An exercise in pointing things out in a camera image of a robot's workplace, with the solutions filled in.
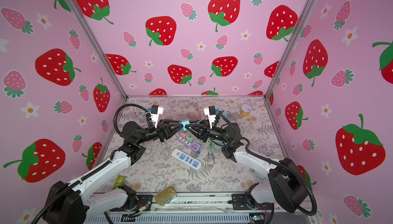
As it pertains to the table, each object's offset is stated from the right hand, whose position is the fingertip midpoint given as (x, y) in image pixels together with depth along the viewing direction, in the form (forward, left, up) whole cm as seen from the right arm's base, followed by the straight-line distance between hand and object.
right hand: (185, 127), depth 63 cm
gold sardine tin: (-21, +9, -31) cm, 38 cm away
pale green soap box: (-5, -37, -32) cm, 49 cm away
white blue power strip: (-1, +3, -31) cm, 31 cm away
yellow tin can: (+38, -33, -29) cm, 58 cm away
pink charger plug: (-4, 0, 0) cm, 4 cm away
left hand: (0, +2, 0) cm, 2 cm away
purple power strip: (+7, 0, -31) cm, 31 cm away
